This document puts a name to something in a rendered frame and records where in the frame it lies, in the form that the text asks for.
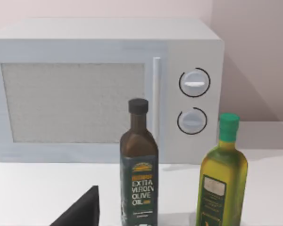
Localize dark brown oil bottle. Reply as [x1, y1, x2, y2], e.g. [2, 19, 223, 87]
[119, 98, 159, 226]

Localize pale microwave oven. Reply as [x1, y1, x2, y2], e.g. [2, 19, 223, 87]
[0, 18, 225, 165]

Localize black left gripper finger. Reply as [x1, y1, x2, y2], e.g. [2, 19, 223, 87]
[49, 185, 101, 226]

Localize microwave door handle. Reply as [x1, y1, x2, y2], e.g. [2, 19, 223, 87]
[152, 56, 161, 144]

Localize small microwave knob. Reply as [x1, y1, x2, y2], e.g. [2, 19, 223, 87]
[177, 107, 208, 135]

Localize large microwave knob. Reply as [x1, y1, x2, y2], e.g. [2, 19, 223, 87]
[179, 67, 211, 97]

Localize yellow-green oil bottle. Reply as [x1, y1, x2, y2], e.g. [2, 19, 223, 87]
[195, 113, 249, 226]

